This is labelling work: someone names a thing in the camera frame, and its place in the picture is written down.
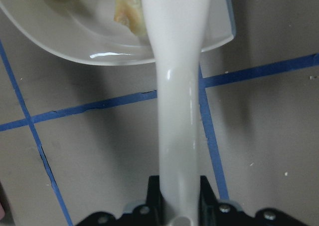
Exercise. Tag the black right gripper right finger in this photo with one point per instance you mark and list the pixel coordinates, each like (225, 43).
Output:
(207, 203)

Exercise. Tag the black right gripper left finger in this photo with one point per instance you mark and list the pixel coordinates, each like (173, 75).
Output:
(154, 201)

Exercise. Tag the beige dustpan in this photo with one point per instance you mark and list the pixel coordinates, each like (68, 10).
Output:
(82, 31)

